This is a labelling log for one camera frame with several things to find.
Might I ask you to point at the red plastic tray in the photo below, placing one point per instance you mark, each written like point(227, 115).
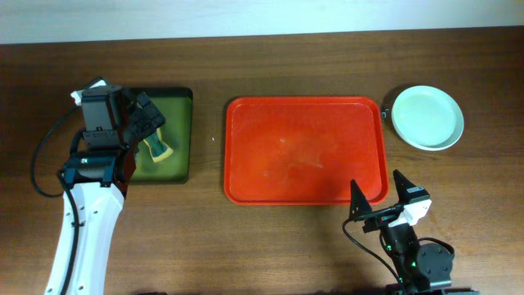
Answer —
point(303, 150)

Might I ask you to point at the black tray with green liquid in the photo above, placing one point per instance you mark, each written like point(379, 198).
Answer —
point(176, 106)

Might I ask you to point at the green yellow sponge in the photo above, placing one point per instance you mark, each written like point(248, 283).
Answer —
point(158, 149)

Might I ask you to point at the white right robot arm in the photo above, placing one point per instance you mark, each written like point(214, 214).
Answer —
point(420, 265)

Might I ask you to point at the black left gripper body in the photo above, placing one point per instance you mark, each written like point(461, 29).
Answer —
point(144, 119)

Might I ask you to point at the light green plate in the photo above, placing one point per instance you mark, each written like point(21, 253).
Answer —
point(427, 118)

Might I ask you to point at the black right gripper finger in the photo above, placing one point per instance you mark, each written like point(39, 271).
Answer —
point(359, 206)
point(407, 191)

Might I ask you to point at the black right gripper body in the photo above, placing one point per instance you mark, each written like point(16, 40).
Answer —
point(397, 240)

